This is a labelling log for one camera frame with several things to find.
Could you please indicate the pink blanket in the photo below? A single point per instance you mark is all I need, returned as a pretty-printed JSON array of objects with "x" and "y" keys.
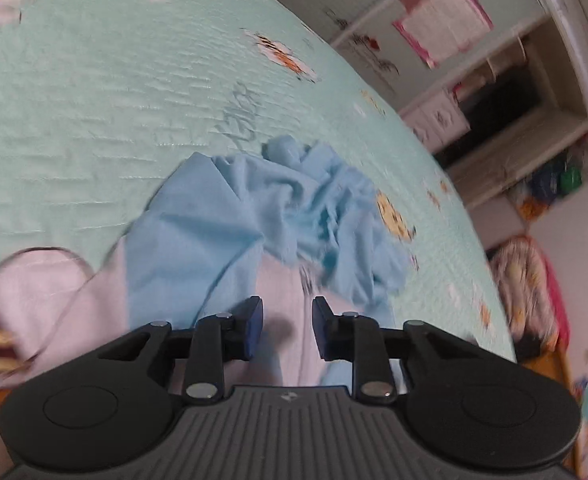
[{"x": 559, "y": 300}]

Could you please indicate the white sliding door wardrobe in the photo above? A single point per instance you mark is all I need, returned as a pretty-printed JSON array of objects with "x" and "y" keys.
[{"x": 564, "y": 20}]

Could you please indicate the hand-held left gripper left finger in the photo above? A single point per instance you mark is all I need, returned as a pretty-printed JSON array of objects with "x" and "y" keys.
[{"x": 255, "y": 327}]

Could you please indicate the folded floral quilt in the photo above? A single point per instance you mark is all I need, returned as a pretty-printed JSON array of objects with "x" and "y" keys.
[{"x": 519, "y": 290}]

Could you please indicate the green and blue bags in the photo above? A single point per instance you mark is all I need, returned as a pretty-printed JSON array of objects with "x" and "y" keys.
[{"x": 559, "y": 182}]

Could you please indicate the blue and white hoodie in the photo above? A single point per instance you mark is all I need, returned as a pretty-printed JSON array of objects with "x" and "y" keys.
[{"x": 213, "y": 240}]

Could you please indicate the pink bordered poster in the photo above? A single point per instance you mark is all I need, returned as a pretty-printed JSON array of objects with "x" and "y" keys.
[{"x": 444, "y": 20}]

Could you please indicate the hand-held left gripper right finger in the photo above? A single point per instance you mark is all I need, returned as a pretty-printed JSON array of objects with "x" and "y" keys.
[{"x": 321, "y": 327}]

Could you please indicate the white drawer cabinet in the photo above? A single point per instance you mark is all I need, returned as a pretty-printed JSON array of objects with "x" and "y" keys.
[{"x": 439, "y": 120}]

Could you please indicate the yellow wooden cabinet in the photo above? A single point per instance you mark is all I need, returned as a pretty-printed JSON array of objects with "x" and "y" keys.
[{"x": 564, "y": 375}]

